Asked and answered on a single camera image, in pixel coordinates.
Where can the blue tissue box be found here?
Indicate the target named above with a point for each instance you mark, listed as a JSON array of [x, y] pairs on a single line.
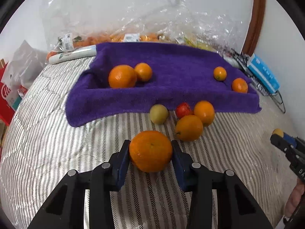
[[263, 73]]

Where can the grey plastic bag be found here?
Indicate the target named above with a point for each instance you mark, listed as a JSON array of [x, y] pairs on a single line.
[[21, 72]]

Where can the clear bag of mandarins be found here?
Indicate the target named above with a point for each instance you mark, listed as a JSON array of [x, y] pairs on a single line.
[[69, 24]]

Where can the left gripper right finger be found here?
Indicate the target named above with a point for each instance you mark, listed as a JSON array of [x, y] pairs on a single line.
[[236, 206]]

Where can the clear bag of yellow fruit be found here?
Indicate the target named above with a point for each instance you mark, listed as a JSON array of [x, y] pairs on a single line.
[[205, 30]]

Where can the purple towel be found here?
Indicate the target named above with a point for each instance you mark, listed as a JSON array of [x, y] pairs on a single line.
[[180, 74]]

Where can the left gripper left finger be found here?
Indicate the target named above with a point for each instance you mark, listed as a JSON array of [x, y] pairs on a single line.
[[64, 208]]

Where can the small red tomato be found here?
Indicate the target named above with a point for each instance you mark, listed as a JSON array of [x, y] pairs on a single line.
[[183, 109]]

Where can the large mandarin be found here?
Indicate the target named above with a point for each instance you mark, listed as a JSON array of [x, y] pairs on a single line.
[[150, 151], [239, 85]]

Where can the red paper shopping bag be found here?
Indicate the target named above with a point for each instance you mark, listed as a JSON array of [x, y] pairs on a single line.
[[6, 111]]

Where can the white rolled paper tube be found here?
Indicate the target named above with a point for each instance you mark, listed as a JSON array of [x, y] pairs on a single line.
[[83, 52]]

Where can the oval orange fruit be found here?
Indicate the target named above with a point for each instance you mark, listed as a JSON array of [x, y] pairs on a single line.
[[143, 72]]

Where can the small orange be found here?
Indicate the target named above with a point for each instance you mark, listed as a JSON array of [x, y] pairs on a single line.
[[219, 74], [204, 110], [189, 128]]

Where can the green-brown round fruit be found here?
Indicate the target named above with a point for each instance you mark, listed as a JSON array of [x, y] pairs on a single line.
[[158, 114]]

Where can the patterned black white pouch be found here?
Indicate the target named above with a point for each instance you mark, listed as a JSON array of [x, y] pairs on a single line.
[[239, 61]]

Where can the striped quilted mattress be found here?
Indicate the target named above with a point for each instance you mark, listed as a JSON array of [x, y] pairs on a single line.
[[41, 147]]

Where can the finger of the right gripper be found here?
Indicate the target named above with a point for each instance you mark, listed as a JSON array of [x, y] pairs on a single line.
[[281, 144], [295, 142]]

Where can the clear bag of small oranges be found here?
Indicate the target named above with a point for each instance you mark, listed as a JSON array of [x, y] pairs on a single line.
[[159, 21]]

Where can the brown wooden door frame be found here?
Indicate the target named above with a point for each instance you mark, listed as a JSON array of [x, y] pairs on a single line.
[[255, 26]]

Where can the person's right hand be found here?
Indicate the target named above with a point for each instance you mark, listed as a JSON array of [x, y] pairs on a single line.
[[294, 198]]

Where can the large orange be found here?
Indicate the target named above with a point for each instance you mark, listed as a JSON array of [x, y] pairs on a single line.
[[122, 76]]

